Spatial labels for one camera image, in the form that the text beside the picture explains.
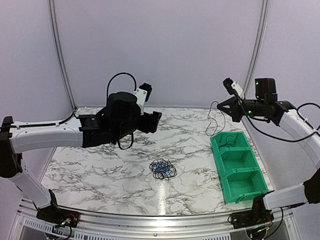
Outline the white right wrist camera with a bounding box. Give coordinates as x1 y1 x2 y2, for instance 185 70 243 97
222 77 246 100

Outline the aluminium back-right corner post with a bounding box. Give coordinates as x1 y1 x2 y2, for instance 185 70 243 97
242 0 270 97

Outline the green three-compartment plastic bin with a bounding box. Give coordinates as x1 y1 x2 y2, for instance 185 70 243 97
210 131 269 204

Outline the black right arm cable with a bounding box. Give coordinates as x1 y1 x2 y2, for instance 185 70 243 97
234 94 320 143

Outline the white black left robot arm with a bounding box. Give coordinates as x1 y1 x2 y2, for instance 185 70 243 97
0 88 162 223

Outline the aluminium front rail frame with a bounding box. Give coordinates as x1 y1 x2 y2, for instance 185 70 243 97
8 198 300 240

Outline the aluminium back-left corner post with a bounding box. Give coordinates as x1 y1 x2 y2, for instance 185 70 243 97
47 0 77 110

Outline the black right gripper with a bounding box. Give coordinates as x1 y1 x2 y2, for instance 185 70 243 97
217 95 267 123

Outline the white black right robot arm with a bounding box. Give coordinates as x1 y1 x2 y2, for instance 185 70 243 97
217 78 320 224

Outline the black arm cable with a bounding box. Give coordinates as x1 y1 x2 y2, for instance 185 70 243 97
234 94 320 143
106 72 138 150

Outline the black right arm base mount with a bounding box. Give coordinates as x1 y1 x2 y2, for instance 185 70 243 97
227 196 274 229

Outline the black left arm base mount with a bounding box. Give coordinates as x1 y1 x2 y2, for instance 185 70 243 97
34 189 80 228

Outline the blue black wire bundle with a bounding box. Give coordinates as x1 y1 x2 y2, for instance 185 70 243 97
149 158 178 181

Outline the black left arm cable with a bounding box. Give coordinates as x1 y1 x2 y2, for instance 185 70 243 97
106 72 138 150

